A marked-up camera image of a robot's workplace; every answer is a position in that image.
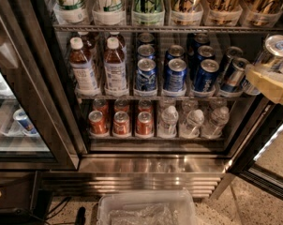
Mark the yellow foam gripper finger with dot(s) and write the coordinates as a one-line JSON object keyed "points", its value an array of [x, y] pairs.
{"points": [[269, 83]]}

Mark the silver blue redbull can front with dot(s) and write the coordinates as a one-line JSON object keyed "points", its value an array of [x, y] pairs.
{"points": [[268, 62]]}

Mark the redbull can second row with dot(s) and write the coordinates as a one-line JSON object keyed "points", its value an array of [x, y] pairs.
{"points": [[234, 74]]}

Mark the redbull can back row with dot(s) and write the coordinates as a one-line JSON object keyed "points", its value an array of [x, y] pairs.
{"points": [[229, 54]]}

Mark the blue pepsi can front right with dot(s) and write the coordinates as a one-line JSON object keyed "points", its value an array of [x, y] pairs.
{"points": [[206, 75]]}

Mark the blue pepsi can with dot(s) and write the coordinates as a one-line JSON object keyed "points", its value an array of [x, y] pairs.
{"points": [[174, 51], [175, 75], [202, 53], [194, 41], [206, 75]]}

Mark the gold tall can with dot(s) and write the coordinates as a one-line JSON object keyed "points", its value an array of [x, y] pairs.
{"points": [[260, 13], [185, 12], [224, 2]]}

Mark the blue pepsi can back right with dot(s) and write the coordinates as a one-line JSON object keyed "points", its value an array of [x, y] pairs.
{"points": [[194, 41]]}

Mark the water bottle front middle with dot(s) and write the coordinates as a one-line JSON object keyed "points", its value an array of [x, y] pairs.
{"points": [[190, 128]]}

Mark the blue pepsi can front middle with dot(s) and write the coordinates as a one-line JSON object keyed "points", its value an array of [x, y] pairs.
{"points": [[175, 75]]}

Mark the blue pepsi can back middle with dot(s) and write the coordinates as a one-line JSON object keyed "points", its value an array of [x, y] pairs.
{"points": [[174, 51]]}

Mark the stainless steel fridge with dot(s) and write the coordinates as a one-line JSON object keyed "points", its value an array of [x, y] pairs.
{"points": [[110, 165]]}

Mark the blue patterned can front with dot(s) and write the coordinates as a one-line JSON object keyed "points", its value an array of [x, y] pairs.
{"points": [[146, 75]]}

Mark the blue patterned can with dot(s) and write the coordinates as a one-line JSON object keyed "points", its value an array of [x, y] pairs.
{"points": [[146, 75], [146, 39], [146, 51]]}

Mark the orange soda can back right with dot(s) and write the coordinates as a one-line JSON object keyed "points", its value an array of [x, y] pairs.
{"points": [[145, 105]]}

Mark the orange soda can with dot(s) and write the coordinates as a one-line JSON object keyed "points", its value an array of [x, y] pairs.
{"points": [[121, 124], [97, 122], [144, 123], [121, 105], [100, 104], [145, 105]]}

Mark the orange soda can front right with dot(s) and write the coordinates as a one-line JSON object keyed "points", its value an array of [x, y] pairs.
{"points": [[144, 123]]}

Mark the blue patterned can back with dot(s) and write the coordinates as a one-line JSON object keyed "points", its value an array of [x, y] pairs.
{"points": [[146, 39]]}

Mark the green tall can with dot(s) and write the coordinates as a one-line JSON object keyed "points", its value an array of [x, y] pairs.
{"points": [[147, 12]]}

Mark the orange soda can back middle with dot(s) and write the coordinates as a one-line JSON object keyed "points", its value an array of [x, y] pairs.
{"points": [[121, 105]]}

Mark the orange soda can front middle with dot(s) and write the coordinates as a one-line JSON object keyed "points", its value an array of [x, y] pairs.
{"points": [[121, 124]]}

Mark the orange soda can back left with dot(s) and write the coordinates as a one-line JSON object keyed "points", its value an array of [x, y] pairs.
{"points": [[100, 104]]}

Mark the white tall can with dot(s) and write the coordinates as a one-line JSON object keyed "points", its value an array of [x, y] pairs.
{"points": [[108, 12], [72, 11]]}

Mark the orange soda can front left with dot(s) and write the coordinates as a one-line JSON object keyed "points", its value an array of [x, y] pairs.
{"points": [[97, 122]]}

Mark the white tall can left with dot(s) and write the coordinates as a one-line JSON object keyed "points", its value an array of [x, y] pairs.
{"points": [[72, 11]]}

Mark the glass fridge door left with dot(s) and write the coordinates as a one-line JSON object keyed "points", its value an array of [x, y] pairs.
{"points": [[34, 77]]}

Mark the blue white can behind glass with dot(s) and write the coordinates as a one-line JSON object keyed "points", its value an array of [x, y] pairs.
{"points": [[23, 120]]}

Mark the water bottle front right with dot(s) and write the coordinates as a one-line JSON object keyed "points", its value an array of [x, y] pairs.
{"points": [[213, 125]]}

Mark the clear plastic bin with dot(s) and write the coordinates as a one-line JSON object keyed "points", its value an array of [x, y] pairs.
{"points": [[148, 207]]}

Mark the tea bottle back right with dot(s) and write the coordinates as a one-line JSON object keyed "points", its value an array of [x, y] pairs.
{"points": [[121, 40]]}

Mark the tea bottle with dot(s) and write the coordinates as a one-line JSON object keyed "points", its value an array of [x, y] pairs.
{"points": [[115, 66], [81, 62], [87, 41], [121, 40]]}

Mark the tea bottle front right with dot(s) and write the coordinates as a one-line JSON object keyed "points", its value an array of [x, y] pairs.
{"points": [[115, 66]]}

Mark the tea bottle front left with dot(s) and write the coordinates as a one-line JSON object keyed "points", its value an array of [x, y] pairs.
{"points": [[81, 62]]}

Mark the tea bottle back left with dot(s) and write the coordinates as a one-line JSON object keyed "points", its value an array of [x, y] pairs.
{"points": [[87, 41]]}

